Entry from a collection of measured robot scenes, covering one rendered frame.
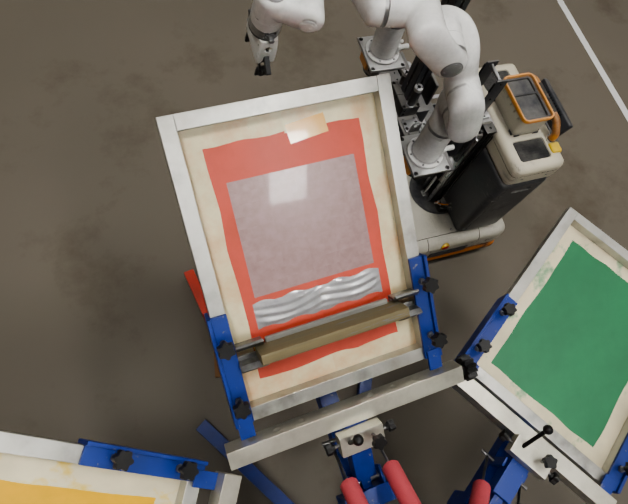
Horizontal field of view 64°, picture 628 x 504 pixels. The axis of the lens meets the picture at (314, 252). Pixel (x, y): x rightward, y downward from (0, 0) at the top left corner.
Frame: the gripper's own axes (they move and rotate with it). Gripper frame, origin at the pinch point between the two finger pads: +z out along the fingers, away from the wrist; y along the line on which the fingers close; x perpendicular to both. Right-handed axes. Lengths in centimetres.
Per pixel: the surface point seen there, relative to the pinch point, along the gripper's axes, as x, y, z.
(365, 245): -16, -55, 3
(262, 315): 16, -65, 5
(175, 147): 26.6, -22.3, -9.9
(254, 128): 7.1, -20.7, -6.7
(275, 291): 11, -60, 4
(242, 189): 13.4, -33.9, -3.2
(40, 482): 72, -85, -6
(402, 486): -6, -118, -1
